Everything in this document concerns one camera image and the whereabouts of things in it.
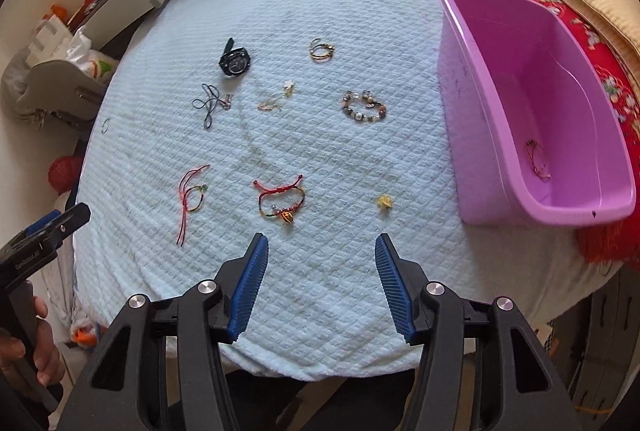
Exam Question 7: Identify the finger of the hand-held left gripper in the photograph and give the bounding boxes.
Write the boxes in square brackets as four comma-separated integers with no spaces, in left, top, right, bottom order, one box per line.
[10,203,92,257]

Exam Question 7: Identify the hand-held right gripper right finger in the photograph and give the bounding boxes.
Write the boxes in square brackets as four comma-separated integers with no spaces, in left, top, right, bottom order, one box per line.
[375,232,583,431]

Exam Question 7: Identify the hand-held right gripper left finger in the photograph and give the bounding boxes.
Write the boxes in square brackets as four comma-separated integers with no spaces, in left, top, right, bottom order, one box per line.
[59,232,271,431]

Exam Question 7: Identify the multicoloured bracelet gold charm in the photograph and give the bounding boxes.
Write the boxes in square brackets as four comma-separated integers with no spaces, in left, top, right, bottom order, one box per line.
[257,187,307,229]

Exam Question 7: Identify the red knotted cord bracelet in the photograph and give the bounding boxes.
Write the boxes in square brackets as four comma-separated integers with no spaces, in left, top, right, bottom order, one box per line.
[252,173,304,196]

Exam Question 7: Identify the red string bracelet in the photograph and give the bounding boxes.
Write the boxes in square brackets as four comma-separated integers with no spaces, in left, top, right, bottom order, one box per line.
[176,164,211,247]

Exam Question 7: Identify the beaded bracelet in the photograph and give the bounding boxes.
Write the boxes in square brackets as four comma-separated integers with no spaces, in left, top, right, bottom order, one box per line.
[341,89,389,124]

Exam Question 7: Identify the black cord necklace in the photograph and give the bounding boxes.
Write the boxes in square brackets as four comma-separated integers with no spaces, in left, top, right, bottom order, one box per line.
[192,83,235,130]

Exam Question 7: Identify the gold chain white charm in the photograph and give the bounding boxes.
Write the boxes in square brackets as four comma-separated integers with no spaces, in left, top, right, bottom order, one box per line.
[257,81,296,112]

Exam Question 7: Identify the pink plastic tub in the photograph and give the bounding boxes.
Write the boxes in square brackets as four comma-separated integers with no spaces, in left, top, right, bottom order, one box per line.
[434,0,637,228]

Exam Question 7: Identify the person's left hand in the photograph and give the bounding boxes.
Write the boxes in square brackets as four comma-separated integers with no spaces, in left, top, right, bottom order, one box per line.
[0,296,67,384]

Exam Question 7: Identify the white cloth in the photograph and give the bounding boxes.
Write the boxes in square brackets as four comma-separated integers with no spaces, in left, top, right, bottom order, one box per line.
[42,191,81,327]

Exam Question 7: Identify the red mesh ball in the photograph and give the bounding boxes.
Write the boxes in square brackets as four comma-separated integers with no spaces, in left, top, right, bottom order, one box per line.
[48,156,86,194]

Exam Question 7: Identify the small orange plush toy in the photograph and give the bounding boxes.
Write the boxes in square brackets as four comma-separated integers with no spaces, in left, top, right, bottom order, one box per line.
[70,323,101,347]

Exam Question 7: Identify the grey curved furniture piece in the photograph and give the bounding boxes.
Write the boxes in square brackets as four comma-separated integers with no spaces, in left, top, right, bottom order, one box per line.
[0,58,108,122]

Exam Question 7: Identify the light blue quilted blanket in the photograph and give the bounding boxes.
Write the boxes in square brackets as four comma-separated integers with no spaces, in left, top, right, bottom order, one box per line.
[70,0,621,382]

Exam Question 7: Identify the white plastic bag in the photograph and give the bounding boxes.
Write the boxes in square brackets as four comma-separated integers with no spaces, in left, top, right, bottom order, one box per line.
[60,26,121,82]

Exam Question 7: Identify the white foam packaging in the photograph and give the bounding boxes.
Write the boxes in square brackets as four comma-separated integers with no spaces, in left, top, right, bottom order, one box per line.
[27,13,71,62]

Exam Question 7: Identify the grey cabinet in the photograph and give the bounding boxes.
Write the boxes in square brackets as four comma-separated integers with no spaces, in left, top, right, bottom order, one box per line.
[547,268,640,422]

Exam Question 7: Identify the black wrist watch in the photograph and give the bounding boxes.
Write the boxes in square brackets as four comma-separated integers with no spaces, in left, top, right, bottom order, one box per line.
[217,37,251,80]

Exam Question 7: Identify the gold bangle rings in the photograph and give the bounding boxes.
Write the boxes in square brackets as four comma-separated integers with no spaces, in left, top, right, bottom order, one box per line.
[308,37,335,62]

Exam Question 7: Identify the red printed blanket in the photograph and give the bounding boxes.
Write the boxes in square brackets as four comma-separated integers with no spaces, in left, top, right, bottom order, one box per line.
[515,0,640,264]

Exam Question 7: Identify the thin red bracelet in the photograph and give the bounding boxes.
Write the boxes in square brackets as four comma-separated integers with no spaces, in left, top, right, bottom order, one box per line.
[524,139,552,182]

